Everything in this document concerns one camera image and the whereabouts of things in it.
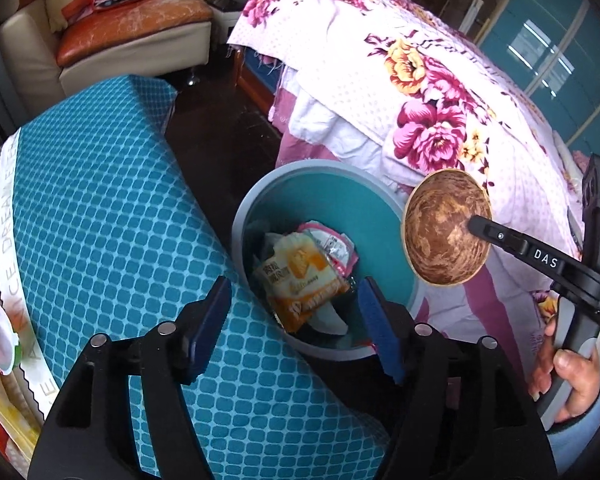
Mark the pink paper cup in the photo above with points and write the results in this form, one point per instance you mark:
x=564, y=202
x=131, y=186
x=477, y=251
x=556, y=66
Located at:
x=0, y=340

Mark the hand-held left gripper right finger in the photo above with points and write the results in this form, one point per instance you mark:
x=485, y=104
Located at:
x=380, y=332

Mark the orange yellow snack packet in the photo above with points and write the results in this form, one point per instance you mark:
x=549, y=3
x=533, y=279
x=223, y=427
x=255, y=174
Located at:
x=300, y=280

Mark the white nightstand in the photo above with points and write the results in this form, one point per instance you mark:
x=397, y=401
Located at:
x=230, y=15

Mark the teal round trash bin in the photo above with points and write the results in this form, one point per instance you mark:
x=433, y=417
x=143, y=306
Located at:
x=330, y=190

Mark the brown coconut shell bowl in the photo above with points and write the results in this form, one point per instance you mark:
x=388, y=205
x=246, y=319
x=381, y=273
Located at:
x=440, y=230

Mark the teal panelled wardrobe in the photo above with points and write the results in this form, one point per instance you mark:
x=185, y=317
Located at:
x=545, y=35

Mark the teal patterned tablecloth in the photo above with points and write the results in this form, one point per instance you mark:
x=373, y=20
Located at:
x=105, y=210

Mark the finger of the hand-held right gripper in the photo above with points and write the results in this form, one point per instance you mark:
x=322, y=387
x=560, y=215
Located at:
x=525, y=252

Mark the floral bedspread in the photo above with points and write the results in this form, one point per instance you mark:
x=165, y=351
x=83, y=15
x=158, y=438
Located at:
x=355, y=60

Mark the red white snack wrapper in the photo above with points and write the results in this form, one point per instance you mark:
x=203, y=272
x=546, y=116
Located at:
x=337, y=250

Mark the pink white bed sheet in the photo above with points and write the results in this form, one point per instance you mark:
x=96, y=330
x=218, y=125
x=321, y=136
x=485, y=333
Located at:
x=490, y=310

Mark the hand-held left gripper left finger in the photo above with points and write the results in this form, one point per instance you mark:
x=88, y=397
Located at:
x=207, y=332

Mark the wooden bed frame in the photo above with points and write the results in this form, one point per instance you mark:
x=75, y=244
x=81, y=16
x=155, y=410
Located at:
x=252, y=85

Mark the person's right forearm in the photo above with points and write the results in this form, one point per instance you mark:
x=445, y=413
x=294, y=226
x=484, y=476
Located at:
x=575, y=445

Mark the person's right hand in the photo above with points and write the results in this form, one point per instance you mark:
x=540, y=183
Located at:
x=580, y=380

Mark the orange seat cushion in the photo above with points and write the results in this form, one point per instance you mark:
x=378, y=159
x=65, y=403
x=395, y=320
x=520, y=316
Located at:
x=130, y=25

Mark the white paper piece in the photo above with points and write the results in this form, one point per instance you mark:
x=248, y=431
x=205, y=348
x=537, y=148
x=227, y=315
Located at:
x=330, y=321

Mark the cream leather sofa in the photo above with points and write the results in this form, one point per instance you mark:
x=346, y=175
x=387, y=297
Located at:
x=130, y=62

